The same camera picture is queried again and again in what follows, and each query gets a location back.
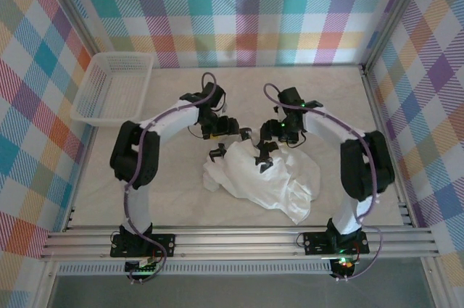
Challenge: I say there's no white t-shirt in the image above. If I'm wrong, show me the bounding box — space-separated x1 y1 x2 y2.
202 140 323 225

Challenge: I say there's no white plastic mesh basket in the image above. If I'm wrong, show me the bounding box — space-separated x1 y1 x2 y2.
70 52 155 128

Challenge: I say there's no red-lit controller board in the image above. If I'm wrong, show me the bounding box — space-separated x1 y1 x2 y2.
331 256 358 272

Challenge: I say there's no green-lit controller board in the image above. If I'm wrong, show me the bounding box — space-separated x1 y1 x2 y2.
125 257 162 275

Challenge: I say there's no thin black right gripper cable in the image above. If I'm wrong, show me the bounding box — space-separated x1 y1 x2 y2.
288 129 310 149

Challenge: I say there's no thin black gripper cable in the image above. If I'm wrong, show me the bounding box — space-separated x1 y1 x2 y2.
188 125 208 141
288 129 310 149

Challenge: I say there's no thin black left gripper cable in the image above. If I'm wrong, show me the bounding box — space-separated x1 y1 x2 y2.
188 125 208 141

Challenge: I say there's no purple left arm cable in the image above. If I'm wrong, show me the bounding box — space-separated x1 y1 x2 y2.
123 71 220 284

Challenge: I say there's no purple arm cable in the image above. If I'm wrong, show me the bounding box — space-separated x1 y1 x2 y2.
123 71 220 284
263 82 384 282

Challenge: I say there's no wide aluminium base rail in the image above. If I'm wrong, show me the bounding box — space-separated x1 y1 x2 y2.
38 226 442 261

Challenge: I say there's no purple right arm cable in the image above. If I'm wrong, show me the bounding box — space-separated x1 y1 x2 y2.
263 82 384 282

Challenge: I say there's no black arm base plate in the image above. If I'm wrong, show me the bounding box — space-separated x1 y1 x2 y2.
302 231 370 255
109 233 177 257

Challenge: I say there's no grey slotted cable duct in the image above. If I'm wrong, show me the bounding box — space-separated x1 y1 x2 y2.
57 263 333 275

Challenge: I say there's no aluminium frame post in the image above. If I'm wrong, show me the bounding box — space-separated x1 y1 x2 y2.
360 0 438 70
36 0 104 59

